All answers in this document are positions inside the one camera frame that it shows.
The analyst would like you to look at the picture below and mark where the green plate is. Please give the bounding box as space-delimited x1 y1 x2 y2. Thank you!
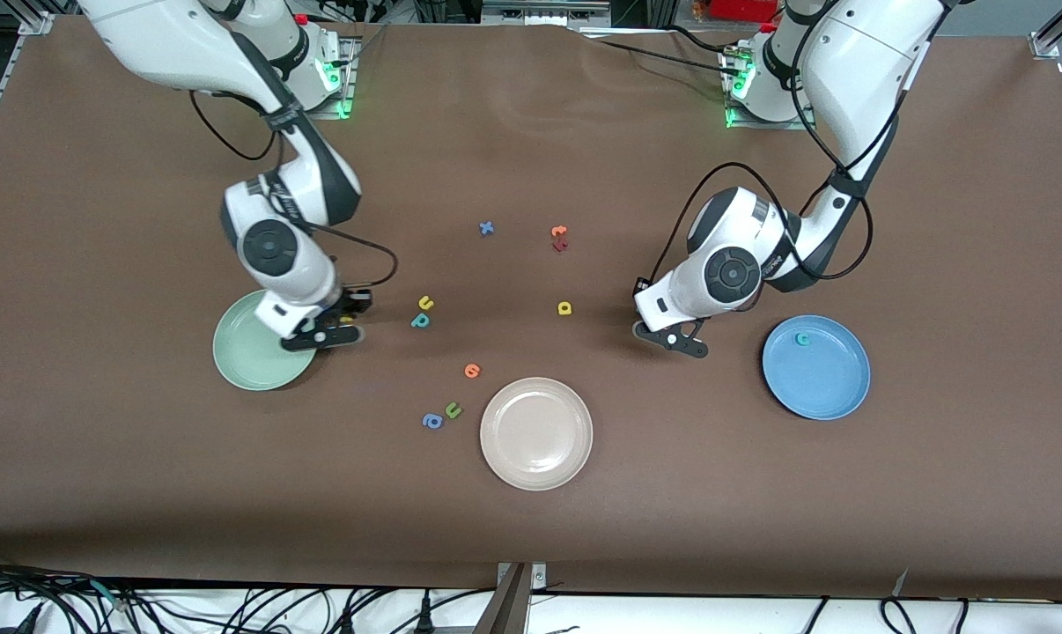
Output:
212 288 321 392

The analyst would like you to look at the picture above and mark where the blue plate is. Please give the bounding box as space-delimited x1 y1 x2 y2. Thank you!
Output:
762 314 872 421

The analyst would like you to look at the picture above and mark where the beige plate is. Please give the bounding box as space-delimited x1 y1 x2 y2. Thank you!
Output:
479 377 594 491

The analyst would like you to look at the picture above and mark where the brown table cover mat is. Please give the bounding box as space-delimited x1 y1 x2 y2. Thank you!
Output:
0 16 1062 601

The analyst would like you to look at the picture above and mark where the red box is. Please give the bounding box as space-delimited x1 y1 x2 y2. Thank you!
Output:
712 0 783 23

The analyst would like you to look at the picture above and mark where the grey electronics box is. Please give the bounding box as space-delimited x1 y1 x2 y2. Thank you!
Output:
483 0 613 27

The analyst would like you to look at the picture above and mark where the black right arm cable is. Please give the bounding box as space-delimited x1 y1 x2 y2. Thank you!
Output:
189 88 400 305

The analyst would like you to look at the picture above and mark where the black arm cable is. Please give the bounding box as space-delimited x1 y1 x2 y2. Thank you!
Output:
637 35 875 291
189 88 400 305

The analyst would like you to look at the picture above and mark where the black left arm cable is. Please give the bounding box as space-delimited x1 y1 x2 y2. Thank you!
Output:
637 35 875 291

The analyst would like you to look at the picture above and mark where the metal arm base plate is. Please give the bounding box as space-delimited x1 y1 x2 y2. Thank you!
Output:
723 48 815 131
306 35 357 120

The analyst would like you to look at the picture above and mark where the black base cable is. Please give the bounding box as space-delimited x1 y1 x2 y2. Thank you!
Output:
597 25 734 71

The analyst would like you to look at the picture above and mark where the metal table bracket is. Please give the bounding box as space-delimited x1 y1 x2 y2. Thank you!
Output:
496 562 548 589

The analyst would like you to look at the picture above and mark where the dark metal post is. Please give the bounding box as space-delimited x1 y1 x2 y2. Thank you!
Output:
472 564 532 634

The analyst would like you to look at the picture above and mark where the aluminium frame profile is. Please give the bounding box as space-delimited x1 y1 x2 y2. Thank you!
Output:
0 11 55 173
1029 0 1062 61

